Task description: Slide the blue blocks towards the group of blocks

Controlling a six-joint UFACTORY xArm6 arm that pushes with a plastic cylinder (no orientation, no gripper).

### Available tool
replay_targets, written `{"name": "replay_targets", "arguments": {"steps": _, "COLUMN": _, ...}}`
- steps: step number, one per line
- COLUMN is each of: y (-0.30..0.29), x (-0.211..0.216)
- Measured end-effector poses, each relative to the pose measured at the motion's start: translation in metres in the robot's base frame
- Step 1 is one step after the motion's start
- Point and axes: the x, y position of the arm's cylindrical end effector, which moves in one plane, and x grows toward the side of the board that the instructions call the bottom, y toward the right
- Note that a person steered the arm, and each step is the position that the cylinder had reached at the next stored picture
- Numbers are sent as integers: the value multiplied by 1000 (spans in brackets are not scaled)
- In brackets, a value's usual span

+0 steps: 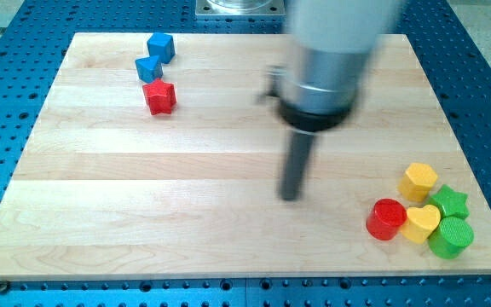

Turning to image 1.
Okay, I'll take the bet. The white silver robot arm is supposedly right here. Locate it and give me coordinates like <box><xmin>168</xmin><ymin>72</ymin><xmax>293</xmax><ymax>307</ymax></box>
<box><xmin>258</xmin><ymin>0</ymin><xmax>406</xmax><ymax>201</ymax></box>

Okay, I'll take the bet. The red star block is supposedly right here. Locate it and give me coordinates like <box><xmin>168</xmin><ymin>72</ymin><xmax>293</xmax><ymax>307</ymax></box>
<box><xmin>142</xmin><ymin>78</ymin><xmax>176</xmax><ymax>115</ymax></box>

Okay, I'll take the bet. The light wooden board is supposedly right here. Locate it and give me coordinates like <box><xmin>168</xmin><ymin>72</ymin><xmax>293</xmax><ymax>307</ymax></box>
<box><xmin>0</xmin><ymin>32</ymin><xmax>491</xmax><ymax>281</ymax></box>

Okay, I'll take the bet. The yellow heart block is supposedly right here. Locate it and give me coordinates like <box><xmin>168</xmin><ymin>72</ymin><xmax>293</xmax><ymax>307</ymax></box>
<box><xmin>400</xmin><ymin>205</ymin><xmax>441</xmax><ymax>244</ymax></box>

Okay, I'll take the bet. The blue triangle block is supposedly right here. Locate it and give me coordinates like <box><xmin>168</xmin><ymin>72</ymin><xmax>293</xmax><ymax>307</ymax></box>
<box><xmin>135</xmin><ymin>55</ymin><xmax>164</xmax><ymax>84</ymax></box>

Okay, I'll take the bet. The yellow hexagon block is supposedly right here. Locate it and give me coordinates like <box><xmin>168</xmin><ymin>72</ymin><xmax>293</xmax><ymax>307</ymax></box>
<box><xmin>397</xmin><ymin>162</ymin><xmax>438</xmax><ymax>202</ymax></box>

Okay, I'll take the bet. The blue cube block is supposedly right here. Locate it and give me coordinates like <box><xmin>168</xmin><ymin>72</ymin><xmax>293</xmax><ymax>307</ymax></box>
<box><xmin>147</xmin><ymin>32</ymin><xmax>176</xmax><ymax>64</ymax></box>

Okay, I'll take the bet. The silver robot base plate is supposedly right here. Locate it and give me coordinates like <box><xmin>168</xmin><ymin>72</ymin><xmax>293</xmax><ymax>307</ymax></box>
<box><xmin>195</xmin><ymin>0</ymin><xmax>286</xmax><ymax>17</ymax></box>

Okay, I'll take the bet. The green cylinder block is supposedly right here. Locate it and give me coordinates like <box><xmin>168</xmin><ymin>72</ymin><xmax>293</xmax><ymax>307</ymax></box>
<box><xmin>428</xmin><ymin>217</ymin><xmax>475</xmax><ymax>259</ymax></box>

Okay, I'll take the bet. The red cylinder block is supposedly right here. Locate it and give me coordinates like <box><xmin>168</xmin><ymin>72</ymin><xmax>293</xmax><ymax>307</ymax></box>
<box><xmin>366</xmin><ymin>199</ymin><xmax>407</xmax><ymax>240</ymax></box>

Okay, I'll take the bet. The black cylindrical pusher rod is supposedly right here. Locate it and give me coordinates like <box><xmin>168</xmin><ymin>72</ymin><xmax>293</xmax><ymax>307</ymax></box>
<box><xmin>279</xmin><ymin>130</ymin><xmax>315</xmax><ymax>201</ymax></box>

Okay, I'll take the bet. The green star block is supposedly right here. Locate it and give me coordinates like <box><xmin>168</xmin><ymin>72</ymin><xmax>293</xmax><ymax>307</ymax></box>
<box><xmin>425</xmin><ymin>184</ymin><xmax>470</xmax><ymax>219</ymax></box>

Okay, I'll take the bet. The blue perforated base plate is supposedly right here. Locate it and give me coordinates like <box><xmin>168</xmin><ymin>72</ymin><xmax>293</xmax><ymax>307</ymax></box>
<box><xmin>0</xmin><ymin>1</ymin><xmax>491</xmax><ymax>306</ymax></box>

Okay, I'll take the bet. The black pusher mount ring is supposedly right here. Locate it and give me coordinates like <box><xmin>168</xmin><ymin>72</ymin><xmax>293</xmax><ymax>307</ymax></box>
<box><xmin>277</xmin><ymin>100</ymin><xmax>352</xmax><ymax>132</ymax></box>

